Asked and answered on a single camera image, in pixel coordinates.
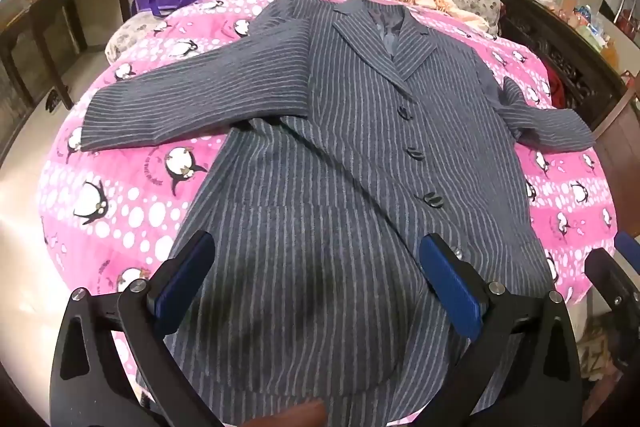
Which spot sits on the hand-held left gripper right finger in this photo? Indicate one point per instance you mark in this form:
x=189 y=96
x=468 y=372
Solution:
x=450 y=287

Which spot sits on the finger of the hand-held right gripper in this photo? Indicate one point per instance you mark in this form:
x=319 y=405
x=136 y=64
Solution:
x=617 y=279

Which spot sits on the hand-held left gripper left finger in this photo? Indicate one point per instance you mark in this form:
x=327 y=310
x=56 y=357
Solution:
x=185 y=277

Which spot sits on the grey striped suit jacket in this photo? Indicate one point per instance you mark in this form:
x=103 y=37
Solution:
x=325 y=132

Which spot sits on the pink penguin print blanket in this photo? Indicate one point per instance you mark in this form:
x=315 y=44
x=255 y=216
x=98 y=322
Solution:
x=125 y=207

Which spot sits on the brown wooden furniture panel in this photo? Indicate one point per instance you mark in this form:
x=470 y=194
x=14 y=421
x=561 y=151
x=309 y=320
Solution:
x=620 y=127

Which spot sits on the dark carved wooden cabinet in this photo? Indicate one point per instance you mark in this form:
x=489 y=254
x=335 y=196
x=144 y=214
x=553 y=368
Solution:
x=565 y=57

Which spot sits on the cluttered bottles and packets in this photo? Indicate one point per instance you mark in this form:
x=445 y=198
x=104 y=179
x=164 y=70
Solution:
x=580 y=19

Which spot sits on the dark wooden side table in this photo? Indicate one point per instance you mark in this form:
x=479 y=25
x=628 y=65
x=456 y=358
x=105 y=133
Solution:
x=30 y=22

